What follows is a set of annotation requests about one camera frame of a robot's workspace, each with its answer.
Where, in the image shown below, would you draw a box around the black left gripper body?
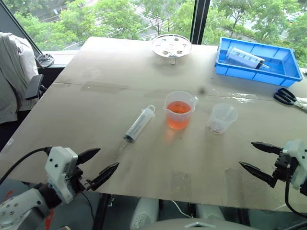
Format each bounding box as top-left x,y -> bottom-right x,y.
69,164 -> 96,194

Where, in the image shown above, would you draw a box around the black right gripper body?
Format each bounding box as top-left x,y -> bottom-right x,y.
272,151 -> 300,182

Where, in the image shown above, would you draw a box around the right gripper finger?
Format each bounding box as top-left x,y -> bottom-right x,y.
238,161 -> 278,189
250,141 -> 283,155

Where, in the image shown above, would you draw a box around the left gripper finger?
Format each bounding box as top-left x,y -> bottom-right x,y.
91,161 -> 120,191
76,148 -> 101,166

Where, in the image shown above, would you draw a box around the clear plastic syringe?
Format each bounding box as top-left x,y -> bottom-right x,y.
119,104 -> 156,151

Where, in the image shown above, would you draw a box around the small clear plastic beaker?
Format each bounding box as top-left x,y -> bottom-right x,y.
207,103 -> 238,135

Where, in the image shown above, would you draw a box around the beaker with orange liquid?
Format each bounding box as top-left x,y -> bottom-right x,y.
163,91 -> 200,131

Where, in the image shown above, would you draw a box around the black table leg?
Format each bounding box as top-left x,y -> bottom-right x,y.
92,193 -> 114,230

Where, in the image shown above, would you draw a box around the white cylinder under table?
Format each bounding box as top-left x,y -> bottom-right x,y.
129,197 -> 159,230
195,203 -> 226,221

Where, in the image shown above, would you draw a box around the blue plastic bin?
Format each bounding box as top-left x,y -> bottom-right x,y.
214,37 -> 304,88

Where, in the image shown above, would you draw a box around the grey rounded robot torso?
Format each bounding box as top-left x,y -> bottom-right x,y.
143,217 -> 261,230

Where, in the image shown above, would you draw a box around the black office chair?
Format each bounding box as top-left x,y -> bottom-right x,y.
24,73 -> 48,101

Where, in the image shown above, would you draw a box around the clear container in tray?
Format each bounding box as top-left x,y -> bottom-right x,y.
226,46 -> 270,71

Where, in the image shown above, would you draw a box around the grey jacket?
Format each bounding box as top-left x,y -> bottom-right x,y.
0,32 -> 39,125

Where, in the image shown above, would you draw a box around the round perforated metal plate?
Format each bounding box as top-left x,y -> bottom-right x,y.
150,34 -> 192,66

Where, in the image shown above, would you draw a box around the black window mullion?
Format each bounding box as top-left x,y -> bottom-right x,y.
189,0 -> 212,45

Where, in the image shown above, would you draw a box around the dark slanted window beam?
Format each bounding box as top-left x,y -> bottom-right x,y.
0,0 -> 44,56

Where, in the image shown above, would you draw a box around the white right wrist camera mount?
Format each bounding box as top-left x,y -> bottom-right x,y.
282,139 -> 307,191

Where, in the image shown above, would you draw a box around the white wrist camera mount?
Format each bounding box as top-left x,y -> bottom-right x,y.
282,139 -> 307,191
44,146 -> 79,205

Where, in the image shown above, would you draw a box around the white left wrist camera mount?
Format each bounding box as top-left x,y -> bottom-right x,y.
44,146 -> 79,205

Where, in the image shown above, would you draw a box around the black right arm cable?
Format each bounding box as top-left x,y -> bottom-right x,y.
284,179 -> 307,213

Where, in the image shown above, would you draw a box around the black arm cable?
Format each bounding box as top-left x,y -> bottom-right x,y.
0,147 -> 52,185
284,179 -> 307,213

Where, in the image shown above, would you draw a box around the black handled scissors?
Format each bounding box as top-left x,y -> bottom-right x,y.
273,87 -> 307,111

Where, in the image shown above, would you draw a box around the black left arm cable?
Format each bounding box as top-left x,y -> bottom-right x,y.
0,147 -> 52,185

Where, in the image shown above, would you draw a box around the thin white cable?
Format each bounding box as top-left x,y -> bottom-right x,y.
171,199 -> 193,219

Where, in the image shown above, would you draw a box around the tangled dark cable bundle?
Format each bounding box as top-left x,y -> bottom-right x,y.
35,53 -> 55,69

